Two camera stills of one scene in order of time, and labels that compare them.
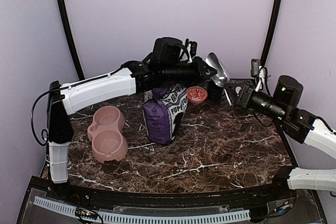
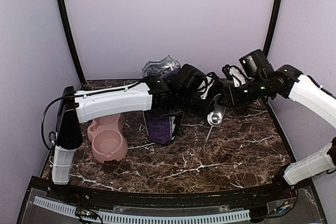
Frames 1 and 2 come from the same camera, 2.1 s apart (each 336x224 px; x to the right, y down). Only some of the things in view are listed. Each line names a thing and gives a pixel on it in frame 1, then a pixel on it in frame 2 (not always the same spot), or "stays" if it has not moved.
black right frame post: x=279 y=0 stays
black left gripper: x=200 y=74 -> x=208 y=108
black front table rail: x=129 y=197 stays
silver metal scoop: x=222 y=77 -> x=214 y=117
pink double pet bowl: x=109 y=142 stays
